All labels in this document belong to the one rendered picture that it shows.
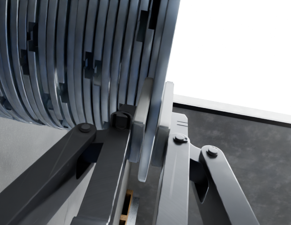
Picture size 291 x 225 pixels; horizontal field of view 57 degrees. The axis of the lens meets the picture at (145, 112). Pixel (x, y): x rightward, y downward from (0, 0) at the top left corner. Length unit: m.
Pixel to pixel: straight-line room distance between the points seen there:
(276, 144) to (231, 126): 0.82
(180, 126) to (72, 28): 0.14
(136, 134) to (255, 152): 4.79
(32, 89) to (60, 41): 0.06
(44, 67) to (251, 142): 4.59
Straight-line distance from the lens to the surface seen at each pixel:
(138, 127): 0.15
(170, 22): 0.18
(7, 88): 0.31
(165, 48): 0.17
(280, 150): 5.01
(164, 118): 0.16
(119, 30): 0.25
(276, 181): 5.45
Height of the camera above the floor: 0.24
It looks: 2 degrees down
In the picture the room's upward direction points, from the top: 100 degrees clockwise
